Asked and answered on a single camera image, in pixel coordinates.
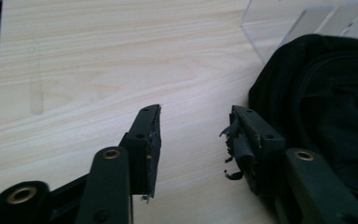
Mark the black cloth garment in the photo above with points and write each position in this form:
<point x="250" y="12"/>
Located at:
<point x="320" y="105"/>

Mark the clear plastic container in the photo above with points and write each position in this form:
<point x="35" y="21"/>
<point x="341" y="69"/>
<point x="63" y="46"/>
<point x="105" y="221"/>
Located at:
<point x="304" y="25"/>

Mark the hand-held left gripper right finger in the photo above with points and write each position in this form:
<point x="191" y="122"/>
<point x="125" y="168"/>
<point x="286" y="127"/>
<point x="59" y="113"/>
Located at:
<point x="254" y="146"/>

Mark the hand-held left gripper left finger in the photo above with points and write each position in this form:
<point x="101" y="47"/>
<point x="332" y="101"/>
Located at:
<point x="143" y="149"/>

